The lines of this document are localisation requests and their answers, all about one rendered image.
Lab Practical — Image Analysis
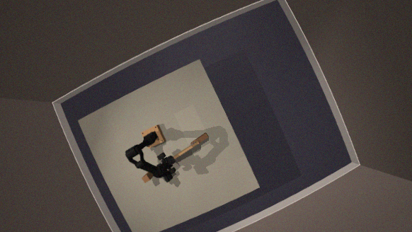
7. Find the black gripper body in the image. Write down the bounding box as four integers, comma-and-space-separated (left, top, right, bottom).
157, 152, 176, 174

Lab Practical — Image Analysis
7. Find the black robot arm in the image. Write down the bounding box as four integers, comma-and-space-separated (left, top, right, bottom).
125, 131, 176, 182

